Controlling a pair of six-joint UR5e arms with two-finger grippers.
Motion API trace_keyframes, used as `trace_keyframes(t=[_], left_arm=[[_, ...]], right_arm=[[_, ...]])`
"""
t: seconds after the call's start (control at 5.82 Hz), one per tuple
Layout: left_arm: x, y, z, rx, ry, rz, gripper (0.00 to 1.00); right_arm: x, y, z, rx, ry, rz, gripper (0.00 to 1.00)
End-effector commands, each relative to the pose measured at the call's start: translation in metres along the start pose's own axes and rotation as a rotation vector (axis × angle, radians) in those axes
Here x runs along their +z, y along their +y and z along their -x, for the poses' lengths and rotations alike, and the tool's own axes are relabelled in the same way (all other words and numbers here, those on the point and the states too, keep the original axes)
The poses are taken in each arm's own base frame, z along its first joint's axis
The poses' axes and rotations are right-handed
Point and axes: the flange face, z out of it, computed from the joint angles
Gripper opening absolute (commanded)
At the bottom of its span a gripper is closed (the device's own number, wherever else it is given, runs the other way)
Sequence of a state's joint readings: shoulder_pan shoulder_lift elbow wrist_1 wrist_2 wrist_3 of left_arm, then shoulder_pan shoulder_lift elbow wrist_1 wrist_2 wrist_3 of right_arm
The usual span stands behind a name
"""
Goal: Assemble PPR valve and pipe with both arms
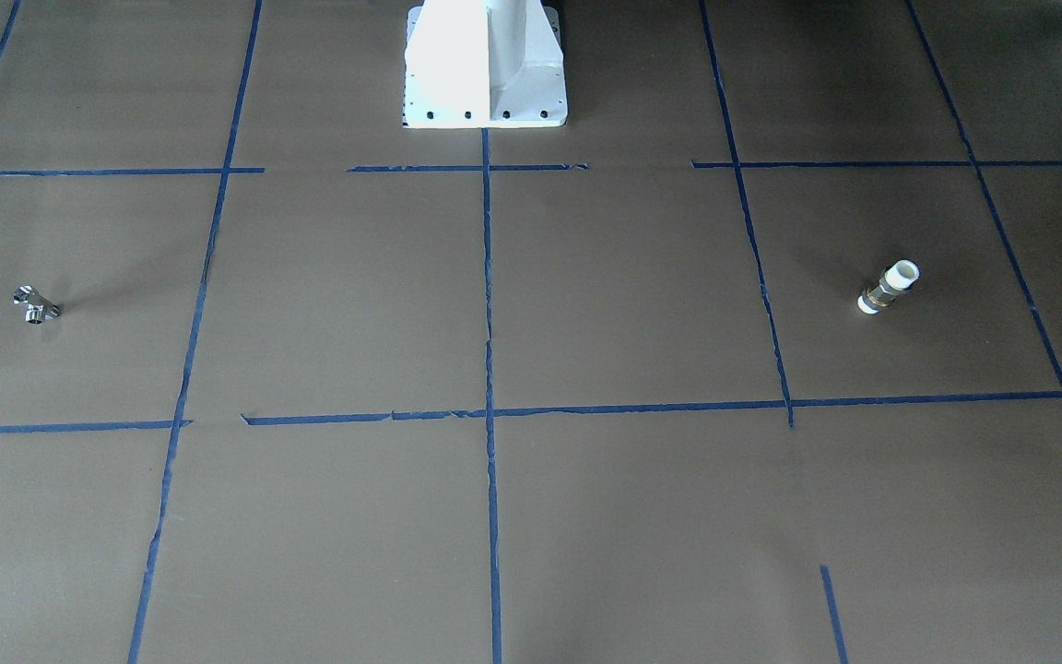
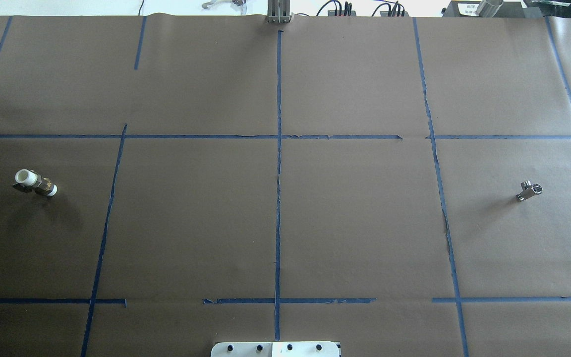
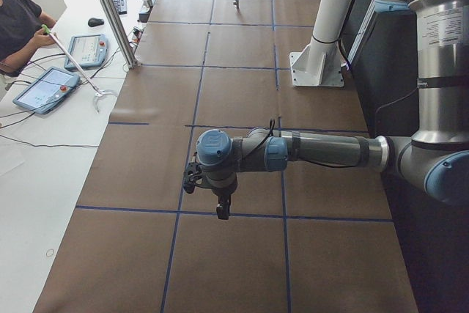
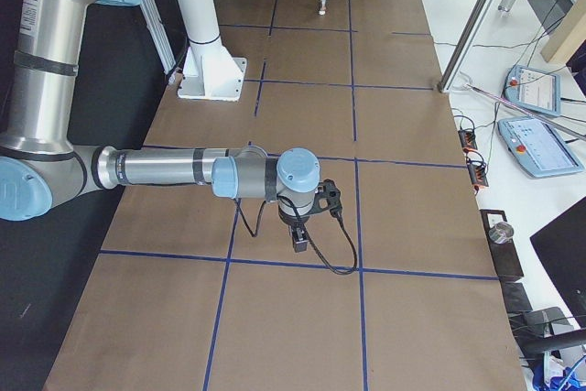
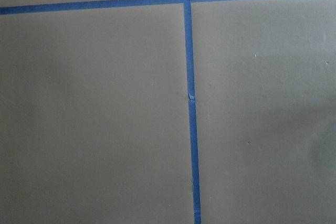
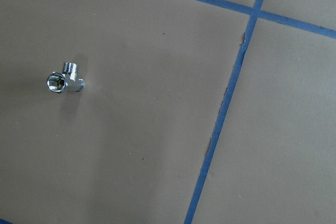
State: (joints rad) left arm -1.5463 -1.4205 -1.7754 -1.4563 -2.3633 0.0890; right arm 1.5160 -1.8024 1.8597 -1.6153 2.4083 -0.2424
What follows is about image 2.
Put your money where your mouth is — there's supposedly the metal cylinder weight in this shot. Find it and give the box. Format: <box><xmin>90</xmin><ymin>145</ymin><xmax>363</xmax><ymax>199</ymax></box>
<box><xmin>475</xmin><ymin>0</ymin><xmax>504</xmax><ymax>18</ymax></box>

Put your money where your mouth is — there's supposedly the chrome angle pipe fitting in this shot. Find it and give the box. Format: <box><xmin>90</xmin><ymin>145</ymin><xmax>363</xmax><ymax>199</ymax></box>
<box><xmin>515</xmin><ymin>180</ymin><xmax>542</xmax><ymax>202</ymax></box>

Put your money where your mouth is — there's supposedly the white brass PPR valve fitting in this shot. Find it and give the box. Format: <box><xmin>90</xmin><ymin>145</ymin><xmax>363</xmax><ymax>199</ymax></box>
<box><xmin>12</xmin><ymin>169</ymin><xmax>57</xmax><ymax>197</ymax></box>

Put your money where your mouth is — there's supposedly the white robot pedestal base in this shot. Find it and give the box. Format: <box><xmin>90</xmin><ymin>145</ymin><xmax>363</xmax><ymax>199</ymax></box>
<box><xmin>210</xmin><ymin>341</ymin><xmax>342</xmax><ymax>357</ymax></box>

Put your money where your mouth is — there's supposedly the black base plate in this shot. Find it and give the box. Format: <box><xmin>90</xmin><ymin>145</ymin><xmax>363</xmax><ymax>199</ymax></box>
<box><xmin>442</xmin><ymin>0</ymin><xmax>525</xmax><ymax>18</ymax></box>

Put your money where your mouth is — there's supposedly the aluminium profile post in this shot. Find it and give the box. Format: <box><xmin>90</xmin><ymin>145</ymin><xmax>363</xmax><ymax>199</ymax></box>
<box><xmin>267</xmin><ymin>0</ymin><xmax>292</xmax><ymax>23</ymax></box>

